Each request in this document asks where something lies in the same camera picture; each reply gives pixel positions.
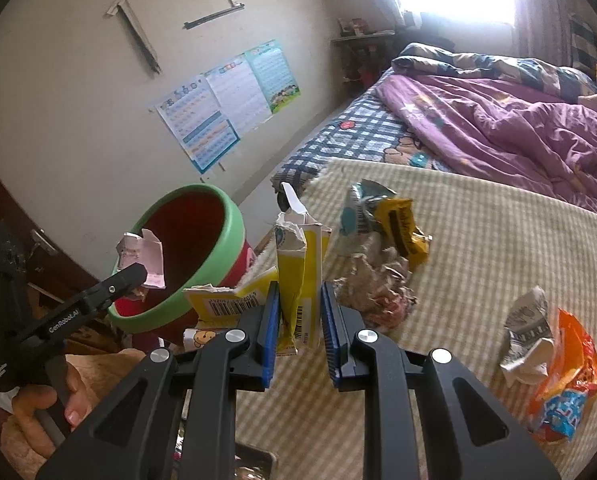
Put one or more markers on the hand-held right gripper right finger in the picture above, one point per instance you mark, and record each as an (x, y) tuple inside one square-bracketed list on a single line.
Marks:
[(332, 345)]

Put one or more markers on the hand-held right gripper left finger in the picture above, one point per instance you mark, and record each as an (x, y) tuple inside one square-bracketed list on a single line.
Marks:
[(271, 350)]

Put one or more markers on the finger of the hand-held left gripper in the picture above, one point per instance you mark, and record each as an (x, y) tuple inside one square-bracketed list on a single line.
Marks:
[(123, 280)]

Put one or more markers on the white pink paper scrap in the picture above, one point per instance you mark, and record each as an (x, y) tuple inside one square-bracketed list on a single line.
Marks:
[(143, 255)]

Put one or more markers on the red bin with green rim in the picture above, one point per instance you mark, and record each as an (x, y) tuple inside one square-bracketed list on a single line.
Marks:
[(193, 240)]

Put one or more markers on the torn yellow carton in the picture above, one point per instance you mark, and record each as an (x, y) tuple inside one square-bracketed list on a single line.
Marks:
[(298, 260)]

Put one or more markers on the orange snack bag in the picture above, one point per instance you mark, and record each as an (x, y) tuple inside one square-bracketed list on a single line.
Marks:
[(573, 375)]

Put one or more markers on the person's left hand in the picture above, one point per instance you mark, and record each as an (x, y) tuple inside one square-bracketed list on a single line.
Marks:
[(33, 405)]

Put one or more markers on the white cartoon print packet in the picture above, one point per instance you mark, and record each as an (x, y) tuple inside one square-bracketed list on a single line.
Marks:
[(203, 338)]

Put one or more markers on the crumpled brown paper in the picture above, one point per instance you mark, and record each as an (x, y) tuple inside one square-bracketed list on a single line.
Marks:
[(373, 280)]

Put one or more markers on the dark brown wooden door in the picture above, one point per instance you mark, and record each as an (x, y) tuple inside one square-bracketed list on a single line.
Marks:
[(8, 195)]

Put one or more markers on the smartphone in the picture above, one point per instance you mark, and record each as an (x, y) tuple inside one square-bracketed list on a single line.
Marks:
[(253, 465)]

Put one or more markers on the light blue white packet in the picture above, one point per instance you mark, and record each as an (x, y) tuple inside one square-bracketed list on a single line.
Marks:
[(356, 215)]

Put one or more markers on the yellow snack packet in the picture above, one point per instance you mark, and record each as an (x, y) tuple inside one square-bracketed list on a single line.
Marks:
[(403, 225)]

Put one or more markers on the plaid cartoon bed sheet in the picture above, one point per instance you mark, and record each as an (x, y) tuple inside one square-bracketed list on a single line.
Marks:
[(338, 145)]

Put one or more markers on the red bucket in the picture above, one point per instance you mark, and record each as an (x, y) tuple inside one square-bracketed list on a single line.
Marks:
[(366, 74)]

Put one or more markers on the purple quilt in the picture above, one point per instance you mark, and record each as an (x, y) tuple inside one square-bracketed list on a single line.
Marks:
[(503, 125)]

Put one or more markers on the dark wooden desk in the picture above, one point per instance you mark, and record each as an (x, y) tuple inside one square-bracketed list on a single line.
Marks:
[(363, 36)]

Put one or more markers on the blue patchwork quilt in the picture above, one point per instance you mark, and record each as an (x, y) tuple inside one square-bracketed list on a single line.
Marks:
[(478, 62)]

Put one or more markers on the small boxes on desk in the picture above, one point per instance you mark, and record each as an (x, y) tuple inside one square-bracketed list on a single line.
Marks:
[(353, 26)]

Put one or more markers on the blue striped cushion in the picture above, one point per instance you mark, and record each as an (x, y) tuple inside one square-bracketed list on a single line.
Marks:
[(583, 40)]

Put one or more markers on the blue bordered wall poster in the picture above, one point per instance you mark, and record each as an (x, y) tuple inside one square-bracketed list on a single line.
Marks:
[(198, 125)]

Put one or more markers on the white chart wall poster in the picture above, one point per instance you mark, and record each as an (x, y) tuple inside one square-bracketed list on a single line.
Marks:
[(238, 92)]

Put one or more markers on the long folded wall bracket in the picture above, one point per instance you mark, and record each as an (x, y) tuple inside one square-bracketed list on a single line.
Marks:
[(136, 35)]

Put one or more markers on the green bordered wall poster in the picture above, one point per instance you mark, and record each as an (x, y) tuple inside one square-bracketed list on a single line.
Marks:
[(273, 75)]

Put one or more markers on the short dark wall bracket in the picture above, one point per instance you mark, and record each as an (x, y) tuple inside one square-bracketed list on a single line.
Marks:
[(211, 14)]

